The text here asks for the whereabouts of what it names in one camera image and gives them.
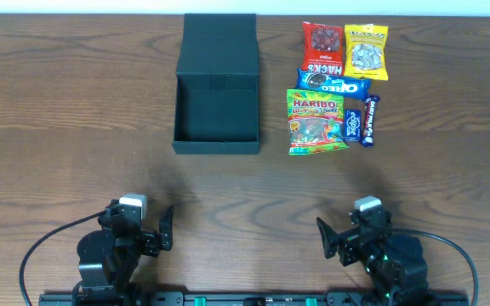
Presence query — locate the green Haribo worms bag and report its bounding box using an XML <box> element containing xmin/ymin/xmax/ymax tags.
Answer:
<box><xmin>287</xmin><ymin>89</ymin><xmax>349</xmax><ymax>156</ymax></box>

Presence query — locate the dark green box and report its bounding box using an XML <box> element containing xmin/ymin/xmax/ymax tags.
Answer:
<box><xmin>172</xmin><ymin>14</ymin><xmax>259</xmax><ymax>155</ymax></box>

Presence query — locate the blue Oreo cookie pack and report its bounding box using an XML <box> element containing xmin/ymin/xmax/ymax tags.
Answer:
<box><xmin>294</xmin><ymin>70</ymin><xmax>371</xmax><ymax>100</ymax></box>

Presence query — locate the yellow snack bag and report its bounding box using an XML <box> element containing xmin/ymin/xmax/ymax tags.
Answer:
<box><xmin>344</xmin><ymin>24</ymin><xmax>389</xmax><ymax>81</ymax></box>

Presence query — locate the red Hacks candy bag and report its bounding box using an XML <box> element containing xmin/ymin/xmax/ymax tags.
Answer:
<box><xmin>301</xmin><ymin>21</ymin><xmax>344</xmax><ymax>76</ymax></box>

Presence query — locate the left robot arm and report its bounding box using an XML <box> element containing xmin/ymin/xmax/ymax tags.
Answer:
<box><xmin>77</xmin><ymin>194</ymin><xmax>174</xmax><ymax>303</ymax></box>

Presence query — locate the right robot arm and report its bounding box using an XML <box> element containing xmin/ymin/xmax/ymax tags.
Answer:
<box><xmin>316</xmin><ymin>206</ymin><xmax>429</xmax><ymax>305</ymax></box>

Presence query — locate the blue Eclipse mints box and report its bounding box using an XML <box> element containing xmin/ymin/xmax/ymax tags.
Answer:
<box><xmin>344</xmin><ymin>109</ymin><xmax>362</xmax><ymax>142</ymax></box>

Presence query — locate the purple Dairy Milk bar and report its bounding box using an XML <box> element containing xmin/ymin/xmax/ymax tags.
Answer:
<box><xmin>361</xmin><ymin>94</ymin><xmax>380</xmax><ymax>147</ymax></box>

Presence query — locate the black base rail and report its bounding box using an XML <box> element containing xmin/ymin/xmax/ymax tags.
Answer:
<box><xmin>38</xmin><ymin>292</ymin><xmax>470</xmax><ymax>306</ymax></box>

